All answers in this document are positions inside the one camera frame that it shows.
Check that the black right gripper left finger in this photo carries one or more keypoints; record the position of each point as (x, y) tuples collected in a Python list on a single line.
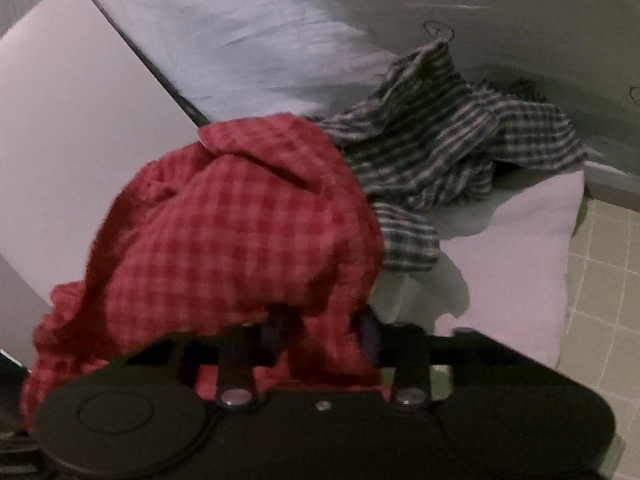
[(242, 350)]

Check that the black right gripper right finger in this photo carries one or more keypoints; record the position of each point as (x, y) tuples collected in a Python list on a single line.
[(403, 348)]

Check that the red checked cloth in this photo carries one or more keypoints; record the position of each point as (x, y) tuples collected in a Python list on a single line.
[(257, 212)]

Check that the white folded cloth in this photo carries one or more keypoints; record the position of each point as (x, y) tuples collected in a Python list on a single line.
[(501, 270)]

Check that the green grid cutting mat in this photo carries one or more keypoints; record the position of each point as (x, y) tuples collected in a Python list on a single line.
[(601, 344)]

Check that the dark blue plaid cloth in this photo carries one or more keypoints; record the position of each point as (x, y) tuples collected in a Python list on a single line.
[(427, 137)]

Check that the light blue printed bedsheet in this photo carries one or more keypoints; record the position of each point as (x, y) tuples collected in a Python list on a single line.
[(239, 57)]

